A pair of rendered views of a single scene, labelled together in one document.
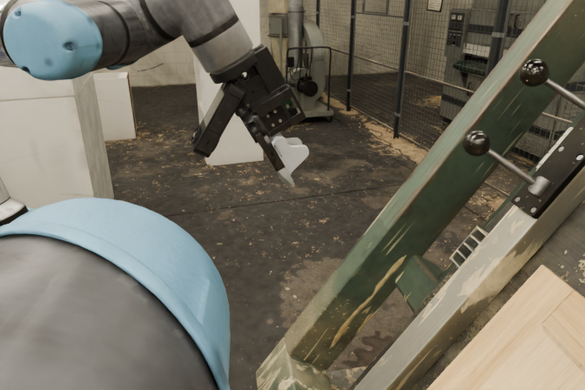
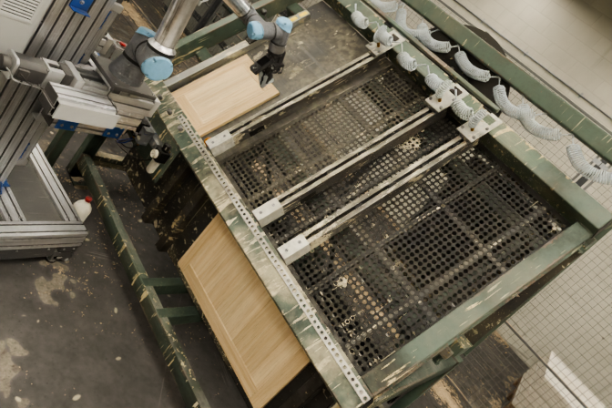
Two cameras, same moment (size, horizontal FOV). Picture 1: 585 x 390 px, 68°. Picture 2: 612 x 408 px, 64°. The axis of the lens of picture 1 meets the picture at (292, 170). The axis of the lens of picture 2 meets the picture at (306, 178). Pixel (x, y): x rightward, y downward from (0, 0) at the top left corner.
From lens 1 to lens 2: 2.29 m
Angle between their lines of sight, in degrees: 45
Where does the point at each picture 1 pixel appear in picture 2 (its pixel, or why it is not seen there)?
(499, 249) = (239, 47)
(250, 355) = not seen: hidden behind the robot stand
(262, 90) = not seen: outside the picture
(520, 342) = (236, 66)
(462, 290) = (226, 54)
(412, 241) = (207, 42)
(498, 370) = (229, 70)
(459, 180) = (229, 31)
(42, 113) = not seen: outside the picture
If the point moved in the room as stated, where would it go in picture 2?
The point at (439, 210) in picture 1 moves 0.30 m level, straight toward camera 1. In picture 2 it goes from (219, 36) to (220, 51)
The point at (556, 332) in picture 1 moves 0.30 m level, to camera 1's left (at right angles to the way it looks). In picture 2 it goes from (245, 66) to (202, 40)
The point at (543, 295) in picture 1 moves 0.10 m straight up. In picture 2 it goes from (244, 59) to (255, 45)
